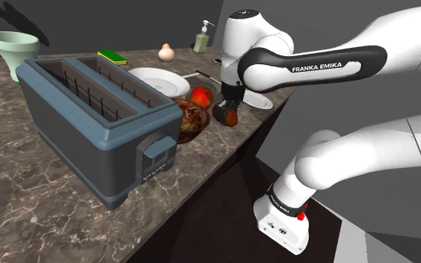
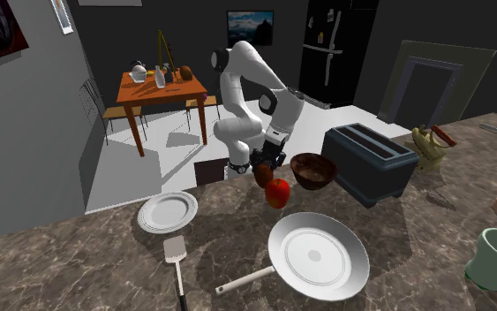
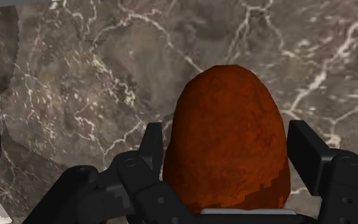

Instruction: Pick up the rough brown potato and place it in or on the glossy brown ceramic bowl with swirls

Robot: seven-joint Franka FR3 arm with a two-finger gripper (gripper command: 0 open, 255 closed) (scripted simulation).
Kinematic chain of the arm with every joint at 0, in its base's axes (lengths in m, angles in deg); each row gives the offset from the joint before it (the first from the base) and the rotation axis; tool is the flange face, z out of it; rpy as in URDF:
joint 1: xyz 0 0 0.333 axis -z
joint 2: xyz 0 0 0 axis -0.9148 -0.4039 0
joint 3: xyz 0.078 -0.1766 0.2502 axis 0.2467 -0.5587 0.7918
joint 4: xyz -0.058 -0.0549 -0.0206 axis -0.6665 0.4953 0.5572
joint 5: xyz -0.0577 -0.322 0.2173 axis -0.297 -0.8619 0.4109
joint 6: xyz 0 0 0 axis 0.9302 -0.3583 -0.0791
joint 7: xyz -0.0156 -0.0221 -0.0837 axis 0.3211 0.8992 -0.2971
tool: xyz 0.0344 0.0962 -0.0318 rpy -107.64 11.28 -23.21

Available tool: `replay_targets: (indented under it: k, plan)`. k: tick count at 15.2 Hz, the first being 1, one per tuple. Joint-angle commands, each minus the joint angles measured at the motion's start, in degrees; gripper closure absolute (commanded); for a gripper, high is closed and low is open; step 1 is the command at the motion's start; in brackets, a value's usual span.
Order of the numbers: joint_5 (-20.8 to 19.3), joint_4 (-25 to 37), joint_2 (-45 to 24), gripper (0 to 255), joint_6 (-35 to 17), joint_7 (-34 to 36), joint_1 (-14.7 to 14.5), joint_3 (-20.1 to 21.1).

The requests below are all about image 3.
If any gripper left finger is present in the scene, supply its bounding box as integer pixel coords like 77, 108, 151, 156
22, 122, 198, 224

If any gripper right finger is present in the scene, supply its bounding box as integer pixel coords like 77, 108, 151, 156
286, 119, 358, 224

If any brown egg-shaped potato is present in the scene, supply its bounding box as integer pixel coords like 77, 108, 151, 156
162, 64, 291, 215

